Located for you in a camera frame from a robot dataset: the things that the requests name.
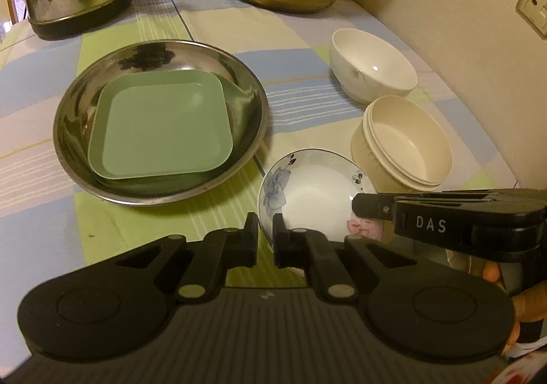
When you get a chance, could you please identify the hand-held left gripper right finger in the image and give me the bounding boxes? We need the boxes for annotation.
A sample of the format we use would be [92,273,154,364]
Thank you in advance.
[272,214,412,304]

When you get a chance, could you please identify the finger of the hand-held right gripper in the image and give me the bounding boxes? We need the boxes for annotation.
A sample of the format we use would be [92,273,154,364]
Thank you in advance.
[351,192,398,223]

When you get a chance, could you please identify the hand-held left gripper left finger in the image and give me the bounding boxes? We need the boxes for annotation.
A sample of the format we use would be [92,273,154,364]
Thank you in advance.
[115,213,259,303]

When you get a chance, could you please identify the floral white ceramic dish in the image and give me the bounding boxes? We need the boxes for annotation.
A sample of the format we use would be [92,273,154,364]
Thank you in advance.
[257,148,377,278]

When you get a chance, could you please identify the cream lined steel bowl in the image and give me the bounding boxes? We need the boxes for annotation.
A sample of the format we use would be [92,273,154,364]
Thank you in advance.
[351,94,453,193]

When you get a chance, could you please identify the white ceramic bowl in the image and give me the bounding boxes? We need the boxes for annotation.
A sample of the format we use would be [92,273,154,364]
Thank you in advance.
[329,28,418,105]

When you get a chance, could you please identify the green square plastic plate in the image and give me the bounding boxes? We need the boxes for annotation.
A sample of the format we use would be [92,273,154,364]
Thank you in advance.
[88,70,234,180]

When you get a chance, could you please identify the round stainless steel plate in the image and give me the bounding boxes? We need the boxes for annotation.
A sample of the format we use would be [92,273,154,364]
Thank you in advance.
[53,40,270,206]

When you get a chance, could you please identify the person's right hand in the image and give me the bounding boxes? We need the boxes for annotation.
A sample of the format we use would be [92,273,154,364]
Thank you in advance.
[482,261,547,358]

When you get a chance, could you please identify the red white patterned cloth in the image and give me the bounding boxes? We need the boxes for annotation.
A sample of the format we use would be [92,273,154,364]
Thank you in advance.
[491,347,547,384]

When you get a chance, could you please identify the checked pastel tablecloth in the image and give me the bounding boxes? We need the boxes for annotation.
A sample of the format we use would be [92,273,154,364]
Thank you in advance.
[0,0,520,368]

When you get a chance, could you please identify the single wall socket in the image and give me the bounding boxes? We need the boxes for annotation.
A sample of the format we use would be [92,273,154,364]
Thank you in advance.
[515,0,547,41]

